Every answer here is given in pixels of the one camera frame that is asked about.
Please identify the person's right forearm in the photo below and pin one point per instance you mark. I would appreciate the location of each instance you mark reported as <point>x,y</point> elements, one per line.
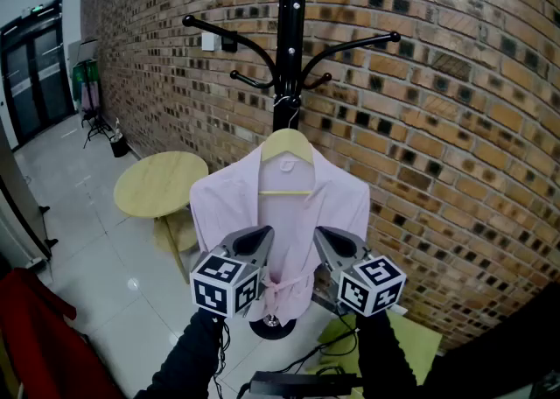
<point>385,358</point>

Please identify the pink robe garment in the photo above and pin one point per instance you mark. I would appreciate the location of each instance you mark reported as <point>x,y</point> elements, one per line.
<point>227,213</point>

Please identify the light wooden clothes hanger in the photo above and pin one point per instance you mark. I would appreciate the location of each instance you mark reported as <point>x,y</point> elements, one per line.
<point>286,140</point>

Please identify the flat black box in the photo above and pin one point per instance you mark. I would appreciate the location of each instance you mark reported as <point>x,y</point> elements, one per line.
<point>297,384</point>

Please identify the round light wooden table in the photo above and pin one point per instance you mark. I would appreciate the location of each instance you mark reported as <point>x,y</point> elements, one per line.
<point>157,183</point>

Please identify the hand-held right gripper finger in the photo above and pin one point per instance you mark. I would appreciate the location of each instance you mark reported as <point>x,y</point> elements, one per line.
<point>361,243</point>
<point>323,253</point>

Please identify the black metal coat rack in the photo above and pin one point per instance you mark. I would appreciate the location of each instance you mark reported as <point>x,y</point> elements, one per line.
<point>286,60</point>

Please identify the black tripod stand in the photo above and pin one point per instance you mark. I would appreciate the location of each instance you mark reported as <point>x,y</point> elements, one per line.
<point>96,123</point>

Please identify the pink hanging cloth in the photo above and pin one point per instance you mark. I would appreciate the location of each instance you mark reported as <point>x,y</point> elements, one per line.
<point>89,99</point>

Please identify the green exit sign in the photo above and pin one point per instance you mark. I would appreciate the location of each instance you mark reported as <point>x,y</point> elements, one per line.
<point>32,10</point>

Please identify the black wall socket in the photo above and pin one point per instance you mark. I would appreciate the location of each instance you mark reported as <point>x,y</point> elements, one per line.
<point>229,42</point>

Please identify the red cloth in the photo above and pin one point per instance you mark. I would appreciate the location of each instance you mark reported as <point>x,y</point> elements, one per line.
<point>39,345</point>

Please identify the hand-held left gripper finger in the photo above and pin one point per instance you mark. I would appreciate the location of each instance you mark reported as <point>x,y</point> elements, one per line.
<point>232,242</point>
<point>268,253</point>

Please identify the person's left forearm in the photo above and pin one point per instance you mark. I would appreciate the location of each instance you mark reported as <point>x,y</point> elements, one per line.
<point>184,358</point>

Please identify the green hanging cloth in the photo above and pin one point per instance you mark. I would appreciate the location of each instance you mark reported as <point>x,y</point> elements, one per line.
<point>85,73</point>

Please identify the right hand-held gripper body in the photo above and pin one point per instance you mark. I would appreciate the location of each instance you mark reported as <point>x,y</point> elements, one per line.
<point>372,285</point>

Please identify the small black bin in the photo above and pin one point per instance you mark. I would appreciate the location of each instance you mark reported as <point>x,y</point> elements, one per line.
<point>119,148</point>

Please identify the black glass double door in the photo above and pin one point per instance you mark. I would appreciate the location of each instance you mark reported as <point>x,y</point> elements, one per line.
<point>39,78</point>

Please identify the yellow-green board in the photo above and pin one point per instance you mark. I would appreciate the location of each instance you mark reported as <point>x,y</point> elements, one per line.
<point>415,345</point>

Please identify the white wall switch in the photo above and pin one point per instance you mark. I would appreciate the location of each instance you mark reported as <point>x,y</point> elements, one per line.
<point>208,41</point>

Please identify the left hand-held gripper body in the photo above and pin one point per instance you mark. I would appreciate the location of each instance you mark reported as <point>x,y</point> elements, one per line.
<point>225,283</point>

